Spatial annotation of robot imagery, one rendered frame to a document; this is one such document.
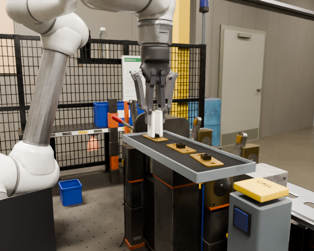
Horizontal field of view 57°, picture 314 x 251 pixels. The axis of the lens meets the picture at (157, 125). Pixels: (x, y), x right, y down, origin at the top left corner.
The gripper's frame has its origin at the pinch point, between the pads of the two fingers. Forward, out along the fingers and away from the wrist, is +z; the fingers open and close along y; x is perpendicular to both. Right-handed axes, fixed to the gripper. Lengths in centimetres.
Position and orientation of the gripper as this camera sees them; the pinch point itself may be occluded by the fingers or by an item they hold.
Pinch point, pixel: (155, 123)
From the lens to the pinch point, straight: 78.2
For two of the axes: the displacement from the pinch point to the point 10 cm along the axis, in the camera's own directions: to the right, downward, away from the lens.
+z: 0.0, 9.8, 1.7
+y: 8.8, -0.8, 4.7
